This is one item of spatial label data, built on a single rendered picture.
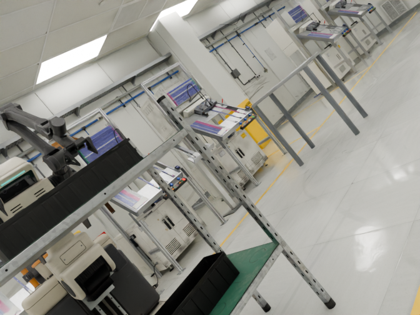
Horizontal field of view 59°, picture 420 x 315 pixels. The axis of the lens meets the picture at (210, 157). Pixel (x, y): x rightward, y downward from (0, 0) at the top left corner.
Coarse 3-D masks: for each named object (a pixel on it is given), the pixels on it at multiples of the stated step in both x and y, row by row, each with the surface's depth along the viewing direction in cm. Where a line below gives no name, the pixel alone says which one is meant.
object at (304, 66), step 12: (324, 60) 361; (312, 72) 331; (276, 84) 383; (264, 96) 362; (324, 96) 333; (348, 96) 363; (336, 108) 332; (360, 108) 363; (264, 120) 375; (348, 120) 332; (276, 132) 375; (300, 132) 407; (288, 144) 378; (312, 144) 408
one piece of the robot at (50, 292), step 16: (96, 240) 211; (128, 272) 213; (48, 288) 190; (64, 288) 194; (128, 288) 210; (144, 288) 214; (32, 304) 184; (48, 304) 188; (64, 304) 191; (80, 304) 195; (112, 304) 199; (128, 304) 207; (144, 304) 211
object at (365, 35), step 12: (312, 0) 802; (324, 0) 788; (336, 0) 820; (324, 12) 787; (336, 12) 777; (348, 12) 767; (360, 12) 761; (336, 24) 789; (360, 24) 801; (384, 24) 799; (348, 36) 788; (360, 36) 781; (372, 36) 811; (348, 48) 802; (360, 48) 787
